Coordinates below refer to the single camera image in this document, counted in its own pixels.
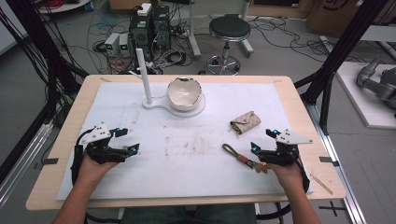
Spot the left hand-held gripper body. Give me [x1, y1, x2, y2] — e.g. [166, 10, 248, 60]
[78, 122, 128, 165]

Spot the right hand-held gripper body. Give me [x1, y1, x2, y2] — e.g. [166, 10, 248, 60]
[259, 129, 314, 166]

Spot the key with leather strap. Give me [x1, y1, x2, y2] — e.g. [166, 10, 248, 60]
[221, 143, 269, 175]

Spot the person's left hand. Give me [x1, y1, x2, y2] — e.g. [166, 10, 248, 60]
[76, 153, 121, 189]

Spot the person's right hand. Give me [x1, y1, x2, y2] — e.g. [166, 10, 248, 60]
[267, 161, 308, 191]

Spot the beige key pouch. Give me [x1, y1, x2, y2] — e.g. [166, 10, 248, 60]
[229, 110, 262, 135]

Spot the black tape strip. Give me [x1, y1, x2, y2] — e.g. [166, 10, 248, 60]
[318, 156, 341, 168]
[33, 157, 60, 171]

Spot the white table mat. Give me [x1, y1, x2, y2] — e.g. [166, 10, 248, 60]
[55, 81, 314, 202]

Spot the thin wooden stick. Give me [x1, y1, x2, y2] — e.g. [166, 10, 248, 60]
[309, 173, 334, 196]

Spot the wooden table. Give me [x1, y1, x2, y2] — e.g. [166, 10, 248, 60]
[25, 74, 347, 212]

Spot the white ceramic bowl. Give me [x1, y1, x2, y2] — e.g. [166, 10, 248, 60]
[166, 77, 203, 112]

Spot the black tape cross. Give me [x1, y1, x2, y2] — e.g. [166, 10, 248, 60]
[318, 200, 347, 217]

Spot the small white power box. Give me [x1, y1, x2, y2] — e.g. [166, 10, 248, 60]
[119, 33, 131, 57]
[104, 32, 121, 57]

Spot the white floor board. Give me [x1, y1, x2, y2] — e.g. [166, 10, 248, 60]
[335, 61, 396, 130]

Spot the black computer tower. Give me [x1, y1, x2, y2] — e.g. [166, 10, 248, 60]
[128, 8, 154, 62]
[151, 4, 172, 52]

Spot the white desk leg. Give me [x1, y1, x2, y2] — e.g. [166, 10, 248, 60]
[238, 0, 255, 59]
[186, 0, 203, 59]

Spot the black round stool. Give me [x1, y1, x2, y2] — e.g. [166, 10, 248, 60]
[205, 13, 252, 77]

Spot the brown cardboard box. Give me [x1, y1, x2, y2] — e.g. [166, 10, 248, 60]
[305, 0, 363, 39]

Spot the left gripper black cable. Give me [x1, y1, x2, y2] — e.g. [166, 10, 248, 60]
[70, 126, 95, 187]

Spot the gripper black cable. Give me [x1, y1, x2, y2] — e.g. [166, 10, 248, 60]
[70, 126, 95, 187]
[294, 158, 311, 194]

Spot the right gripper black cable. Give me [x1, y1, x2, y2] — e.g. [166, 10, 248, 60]
[294, 158, 311, 194]

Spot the white stand with post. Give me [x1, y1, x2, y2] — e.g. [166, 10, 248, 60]
[128, 48, 206, 119]

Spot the aluminium rail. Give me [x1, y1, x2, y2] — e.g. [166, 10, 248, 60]
[304, 102, 369, 224]
[0, 121, 54, 208]

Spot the black metal frame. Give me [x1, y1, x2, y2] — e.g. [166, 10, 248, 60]
[293, 0, 390, 135]

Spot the black frame with cable bundle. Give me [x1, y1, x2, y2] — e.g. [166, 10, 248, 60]
[0, 0, 90, 185]

